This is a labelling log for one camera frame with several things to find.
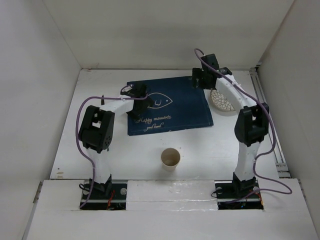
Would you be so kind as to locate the blue cloth placemat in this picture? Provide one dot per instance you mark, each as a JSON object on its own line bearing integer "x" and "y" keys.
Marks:
{"x": 177, "y": 106}

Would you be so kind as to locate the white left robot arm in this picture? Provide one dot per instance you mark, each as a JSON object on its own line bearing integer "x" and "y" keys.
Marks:
{"x": 95, "y": 127}

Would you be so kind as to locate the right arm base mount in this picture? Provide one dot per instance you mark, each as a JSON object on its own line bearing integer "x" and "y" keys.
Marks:
{"x": 230, "y": 198}

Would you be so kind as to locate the beige paper cup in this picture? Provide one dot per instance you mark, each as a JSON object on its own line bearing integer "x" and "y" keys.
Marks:
{"x": 170, "y": 158}

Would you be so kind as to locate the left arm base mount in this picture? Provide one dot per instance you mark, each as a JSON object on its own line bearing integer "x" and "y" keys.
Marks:
{"x": 113, "y": 199}

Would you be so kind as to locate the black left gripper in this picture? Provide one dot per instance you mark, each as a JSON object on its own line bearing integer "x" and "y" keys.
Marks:
{"x": 146, "y": 103}

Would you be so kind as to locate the floral ceramic plate orange rim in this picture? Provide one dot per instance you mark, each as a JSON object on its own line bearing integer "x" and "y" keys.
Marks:
{"x": 221, "y": 104}

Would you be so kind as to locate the black table knife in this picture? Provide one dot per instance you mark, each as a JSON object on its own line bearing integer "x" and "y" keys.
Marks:
{"x": 102, "y": 100}

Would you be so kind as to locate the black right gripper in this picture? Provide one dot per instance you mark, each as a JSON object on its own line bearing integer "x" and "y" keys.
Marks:
{"x": 197, "y": 73}

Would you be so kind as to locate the white foam front board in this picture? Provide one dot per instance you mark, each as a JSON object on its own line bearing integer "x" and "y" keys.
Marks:
{"x": 168, "y": 210}

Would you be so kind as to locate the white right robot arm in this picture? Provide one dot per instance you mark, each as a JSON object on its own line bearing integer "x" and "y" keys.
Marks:
{"x": 251, "y": 127}

